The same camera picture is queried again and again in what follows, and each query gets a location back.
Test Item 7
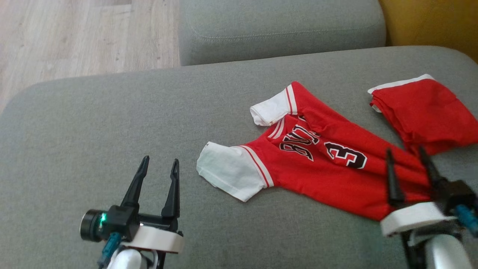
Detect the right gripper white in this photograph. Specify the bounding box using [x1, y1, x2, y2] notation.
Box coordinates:
[380, 147, 458, 236]

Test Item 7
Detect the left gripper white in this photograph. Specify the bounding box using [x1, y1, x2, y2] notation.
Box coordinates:
[120, 156, 184, 254]

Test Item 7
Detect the red Bulls 23 jersey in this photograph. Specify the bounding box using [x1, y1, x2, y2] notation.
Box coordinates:
[196, 81, 435, 222]

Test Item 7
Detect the large grey sofa seat cushion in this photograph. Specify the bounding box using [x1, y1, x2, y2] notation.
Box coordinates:
[0, 46, 478, 269]

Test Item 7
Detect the grey sofa back cushion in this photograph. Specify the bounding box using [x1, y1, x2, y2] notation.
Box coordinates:
[179, 0, 387, 67]

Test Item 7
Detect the teal left camera connector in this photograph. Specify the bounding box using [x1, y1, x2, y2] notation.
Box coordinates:
[98, 232, 122, 268]

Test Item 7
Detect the teal camera connector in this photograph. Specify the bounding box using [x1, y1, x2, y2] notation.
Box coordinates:
[456, 205, 478, 238]
[98, 232, 122, 268]

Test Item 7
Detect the teal right camera connector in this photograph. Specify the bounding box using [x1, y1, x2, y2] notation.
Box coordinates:
[456, 205, 478, 238]

